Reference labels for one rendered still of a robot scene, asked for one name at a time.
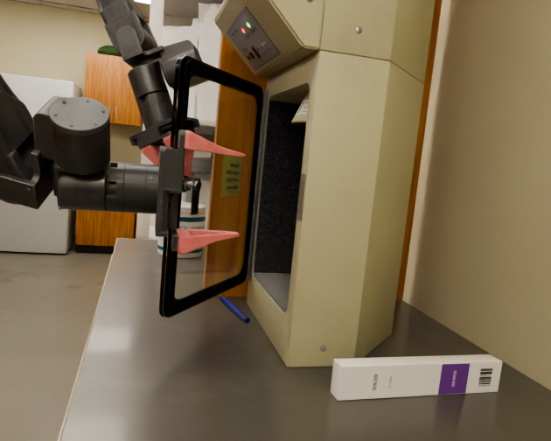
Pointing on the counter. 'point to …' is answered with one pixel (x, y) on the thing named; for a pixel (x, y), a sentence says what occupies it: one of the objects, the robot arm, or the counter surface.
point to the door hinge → (257, 184)
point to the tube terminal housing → (350, 179)
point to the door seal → (181, 190)
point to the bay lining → (279, 190)
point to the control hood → (278, 28)
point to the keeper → (301, 197)
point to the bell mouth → (302, 113)
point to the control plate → (255, 34)
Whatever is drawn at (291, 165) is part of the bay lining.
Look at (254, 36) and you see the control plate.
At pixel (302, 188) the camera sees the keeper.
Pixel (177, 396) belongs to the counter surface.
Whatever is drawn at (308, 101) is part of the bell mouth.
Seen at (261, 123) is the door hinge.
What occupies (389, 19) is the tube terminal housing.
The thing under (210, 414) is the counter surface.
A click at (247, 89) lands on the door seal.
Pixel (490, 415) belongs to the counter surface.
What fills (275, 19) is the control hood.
